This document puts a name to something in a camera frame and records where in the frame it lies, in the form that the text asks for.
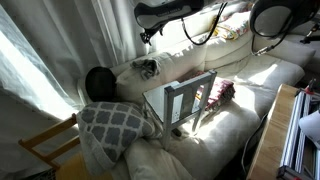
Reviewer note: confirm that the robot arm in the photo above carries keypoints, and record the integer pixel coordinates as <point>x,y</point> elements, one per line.
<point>268,18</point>

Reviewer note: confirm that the red white patterned cloth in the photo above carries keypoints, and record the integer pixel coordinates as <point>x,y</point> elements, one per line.
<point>222,91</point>

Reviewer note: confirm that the black round object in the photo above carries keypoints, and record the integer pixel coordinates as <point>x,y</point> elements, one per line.
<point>100,84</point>

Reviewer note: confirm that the beige sofa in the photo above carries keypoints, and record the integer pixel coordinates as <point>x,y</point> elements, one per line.
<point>255,81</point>

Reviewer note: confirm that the white sheer curtain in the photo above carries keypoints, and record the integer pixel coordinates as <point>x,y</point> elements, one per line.
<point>73,36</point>

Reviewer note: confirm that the plain beige cushion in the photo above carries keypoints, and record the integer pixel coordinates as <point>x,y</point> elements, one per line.
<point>148,162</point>

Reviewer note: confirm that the grey white striped towel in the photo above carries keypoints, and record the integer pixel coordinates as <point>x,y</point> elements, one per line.
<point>148,68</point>

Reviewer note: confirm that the brown wooden chair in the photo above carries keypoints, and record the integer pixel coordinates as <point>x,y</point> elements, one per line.
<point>63,155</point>

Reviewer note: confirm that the light wooden table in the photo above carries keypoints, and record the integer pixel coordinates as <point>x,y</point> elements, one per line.
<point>269,151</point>

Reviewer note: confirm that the floral yellow cushion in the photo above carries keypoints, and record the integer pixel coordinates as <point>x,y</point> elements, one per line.
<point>234,25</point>

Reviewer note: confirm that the small white wooden chair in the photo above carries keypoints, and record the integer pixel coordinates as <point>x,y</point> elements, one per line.
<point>174,103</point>

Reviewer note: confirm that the grey white lattice pillow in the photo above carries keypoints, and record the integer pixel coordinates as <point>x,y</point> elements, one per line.
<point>107,129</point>

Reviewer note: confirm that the silver metal rail frame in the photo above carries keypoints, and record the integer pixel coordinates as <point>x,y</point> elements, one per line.
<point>300,158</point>

